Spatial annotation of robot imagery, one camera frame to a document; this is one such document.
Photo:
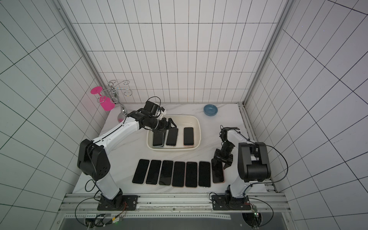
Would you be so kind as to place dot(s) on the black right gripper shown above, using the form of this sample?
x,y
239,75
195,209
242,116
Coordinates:
x,y
222,156

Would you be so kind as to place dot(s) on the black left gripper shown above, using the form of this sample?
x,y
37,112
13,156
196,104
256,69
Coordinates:
x,y
164,127

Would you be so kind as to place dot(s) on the black phone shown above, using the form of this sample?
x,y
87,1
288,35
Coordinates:
x,y
141,171
204,174
217,172
166,173
191,174
153,172

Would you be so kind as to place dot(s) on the phone with pink case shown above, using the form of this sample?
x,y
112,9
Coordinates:
x,y
178,179

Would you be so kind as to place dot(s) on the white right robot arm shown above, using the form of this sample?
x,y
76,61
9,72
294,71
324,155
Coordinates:
x,y
253,165

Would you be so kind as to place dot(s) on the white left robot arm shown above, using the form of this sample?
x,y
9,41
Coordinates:
x,y
93,154

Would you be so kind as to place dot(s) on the left stack top phone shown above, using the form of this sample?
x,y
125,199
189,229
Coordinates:
x,y
158,139

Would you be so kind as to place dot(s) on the white plastic storage box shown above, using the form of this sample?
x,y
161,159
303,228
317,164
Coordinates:
x,y
181,121

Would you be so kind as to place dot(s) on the blue ceramic bowl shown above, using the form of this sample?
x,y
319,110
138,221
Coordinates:
x,y
210,110

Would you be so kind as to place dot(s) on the pink plastic wine glass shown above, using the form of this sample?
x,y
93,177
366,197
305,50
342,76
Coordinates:
x,y
104,101

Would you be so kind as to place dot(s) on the chrome wine glass rack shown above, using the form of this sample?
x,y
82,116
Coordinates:
x,y
113,91

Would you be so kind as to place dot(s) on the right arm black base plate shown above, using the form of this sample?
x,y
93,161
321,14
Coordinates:
x,y
223,202

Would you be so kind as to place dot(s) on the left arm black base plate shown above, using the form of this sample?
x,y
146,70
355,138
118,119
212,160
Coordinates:
x,y
119,203

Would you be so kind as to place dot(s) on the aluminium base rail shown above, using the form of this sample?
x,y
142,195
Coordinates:
x,y
84,206

